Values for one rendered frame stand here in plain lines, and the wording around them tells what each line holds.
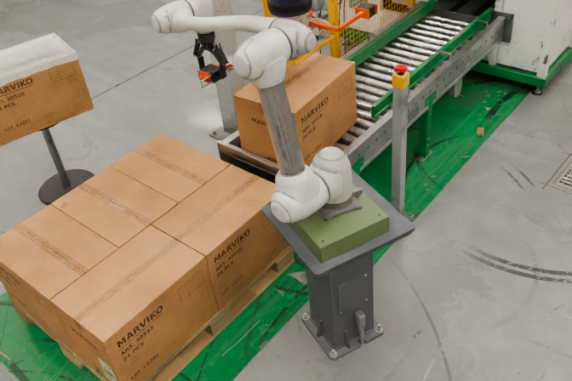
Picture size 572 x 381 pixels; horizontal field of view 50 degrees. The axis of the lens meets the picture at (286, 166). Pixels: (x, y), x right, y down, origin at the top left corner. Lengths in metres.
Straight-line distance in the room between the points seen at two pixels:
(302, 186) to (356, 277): 0.68
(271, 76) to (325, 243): 0.73
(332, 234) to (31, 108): 2.18
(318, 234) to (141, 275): 0.88
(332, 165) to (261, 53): 0.59
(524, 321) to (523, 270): 0.35
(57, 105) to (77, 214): 0.91
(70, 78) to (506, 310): 2.83
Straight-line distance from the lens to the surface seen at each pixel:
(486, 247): 3.71
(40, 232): 3.39
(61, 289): 3.03
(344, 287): 2.86
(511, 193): 4.11
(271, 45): 2.16
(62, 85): 4.01
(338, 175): 2.48
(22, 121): 4.03
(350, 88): 3.51
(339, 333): 3.09
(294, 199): 2.36
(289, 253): 3.52
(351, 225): 2.56
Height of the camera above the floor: 2.57
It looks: 37 degrees down
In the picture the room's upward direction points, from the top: 7 degrees counter-clockwise
